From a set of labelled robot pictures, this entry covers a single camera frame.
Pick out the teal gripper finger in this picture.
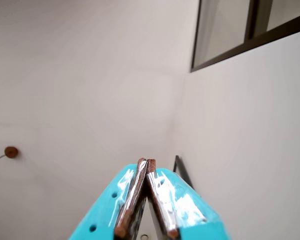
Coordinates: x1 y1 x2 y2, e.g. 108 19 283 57
67 157 148 240
145 158 233 240

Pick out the dark window frame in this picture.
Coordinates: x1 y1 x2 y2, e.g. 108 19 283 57
189 0 300 73

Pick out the black metal rail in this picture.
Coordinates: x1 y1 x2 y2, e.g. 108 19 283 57
173 154 195 191

